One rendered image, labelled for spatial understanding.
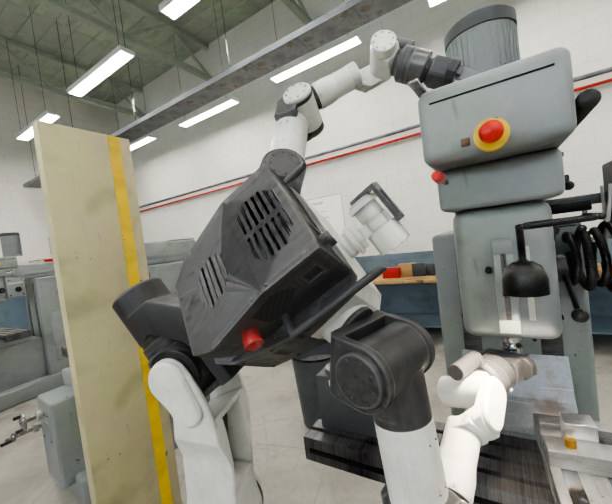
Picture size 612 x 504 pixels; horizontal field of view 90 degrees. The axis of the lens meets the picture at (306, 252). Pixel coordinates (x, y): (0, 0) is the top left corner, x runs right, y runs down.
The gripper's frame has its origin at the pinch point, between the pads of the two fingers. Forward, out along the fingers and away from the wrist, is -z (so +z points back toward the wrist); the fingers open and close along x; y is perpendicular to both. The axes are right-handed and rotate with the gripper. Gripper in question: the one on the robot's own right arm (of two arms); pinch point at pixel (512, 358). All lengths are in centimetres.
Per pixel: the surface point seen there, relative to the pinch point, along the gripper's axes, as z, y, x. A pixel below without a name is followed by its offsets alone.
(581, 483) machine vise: 7.6, 21.5, -13.6
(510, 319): 12.1, -13.9, -4.8
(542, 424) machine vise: -4.1, 18.0, -3.9
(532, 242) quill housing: 6.6, -30.4, -8.6
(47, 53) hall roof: 81, -493, 792
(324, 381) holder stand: 24, 12, 50
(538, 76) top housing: 18, -61, -15
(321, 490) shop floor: -22, 123, 126
